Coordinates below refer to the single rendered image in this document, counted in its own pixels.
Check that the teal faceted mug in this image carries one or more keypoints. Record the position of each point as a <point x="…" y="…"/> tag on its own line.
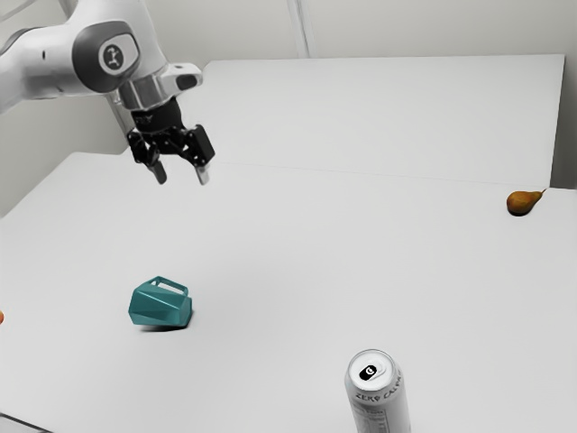
<point x="160" y="303"/>

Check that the brown pear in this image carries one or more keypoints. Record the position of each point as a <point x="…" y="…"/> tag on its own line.
<point x="522" y="202"/>

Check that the silver drink can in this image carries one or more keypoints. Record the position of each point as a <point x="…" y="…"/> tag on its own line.
<point x="378" y="394"/>

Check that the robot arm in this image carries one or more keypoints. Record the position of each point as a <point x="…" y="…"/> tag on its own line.
<point x="54" y="54"/>

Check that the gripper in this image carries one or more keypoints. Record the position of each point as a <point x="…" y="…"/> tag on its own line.
<point x="158" y="121"/>

